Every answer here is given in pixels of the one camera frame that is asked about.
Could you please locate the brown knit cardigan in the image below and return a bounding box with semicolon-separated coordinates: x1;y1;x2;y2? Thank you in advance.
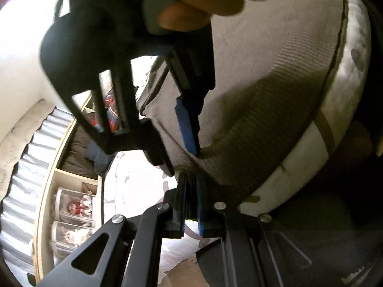
138;0;344;203

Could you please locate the red plaid garment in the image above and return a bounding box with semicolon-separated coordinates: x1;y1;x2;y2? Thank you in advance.
91;89;121;133

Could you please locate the black garment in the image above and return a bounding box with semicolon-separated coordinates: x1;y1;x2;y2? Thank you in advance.
85;140;116;176

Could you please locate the white doll in case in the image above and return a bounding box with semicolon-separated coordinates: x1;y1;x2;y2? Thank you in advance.
51;221;93;259

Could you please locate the red doll in case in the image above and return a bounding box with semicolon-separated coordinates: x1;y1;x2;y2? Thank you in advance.
55;187;96;228

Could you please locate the wooden headboard shelf left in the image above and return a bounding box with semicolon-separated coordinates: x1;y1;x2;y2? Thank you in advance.
33;108;103;282

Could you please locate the grey curtain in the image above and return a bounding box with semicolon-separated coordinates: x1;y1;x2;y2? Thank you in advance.
1;108;73;271

